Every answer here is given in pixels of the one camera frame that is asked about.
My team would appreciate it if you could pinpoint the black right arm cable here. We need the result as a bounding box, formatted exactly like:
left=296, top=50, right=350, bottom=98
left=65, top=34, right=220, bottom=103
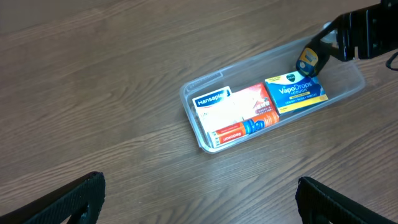
left=385, top=51, right=398, bottom=72

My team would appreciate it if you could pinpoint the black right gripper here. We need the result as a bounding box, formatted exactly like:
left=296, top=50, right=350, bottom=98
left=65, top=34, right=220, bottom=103
left=306, top=0, right=397, bottom=77

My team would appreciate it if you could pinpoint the white Hansaplast plaster box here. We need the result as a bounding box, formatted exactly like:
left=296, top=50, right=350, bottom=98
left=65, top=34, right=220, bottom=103
left=192, top=86, right=243, bottom=134

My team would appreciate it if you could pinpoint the red medicine box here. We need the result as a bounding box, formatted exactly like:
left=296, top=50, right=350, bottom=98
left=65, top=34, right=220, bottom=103
left=231, top=83, right=279, bottom=124

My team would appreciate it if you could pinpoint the dark brown bottle white cap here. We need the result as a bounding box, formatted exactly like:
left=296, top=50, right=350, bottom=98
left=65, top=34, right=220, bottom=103
left=295, top=21, right=338, bottom=78

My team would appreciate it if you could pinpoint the orange tablet tube white cap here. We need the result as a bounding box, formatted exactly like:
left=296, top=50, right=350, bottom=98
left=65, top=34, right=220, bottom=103
left=208, top=111, right=279, bottom=147

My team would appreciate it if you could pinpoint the clear plastic container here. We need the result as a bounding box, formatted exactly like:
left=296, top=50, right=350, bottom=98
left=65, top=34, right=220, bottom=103
left=180, top=37, right=365, bottom=154

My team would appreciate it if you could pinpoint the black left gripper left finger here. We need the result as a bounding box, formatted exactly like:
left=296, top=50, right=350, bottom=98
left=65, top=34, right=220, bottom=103
left=1, top=171, right=106, bottom=224

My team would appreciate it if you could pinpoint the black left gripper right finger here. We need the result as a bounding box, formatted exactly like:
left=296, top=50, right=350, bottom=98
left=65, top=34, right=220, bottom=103
left=295, top=177, right=396, bottom=224

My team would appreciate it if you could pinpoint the blue yellow VapoDrops box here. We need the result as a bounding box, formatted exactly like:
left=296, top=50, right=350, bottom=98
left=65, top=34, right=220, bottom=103
left=265, top=72, right=328, bottom=114

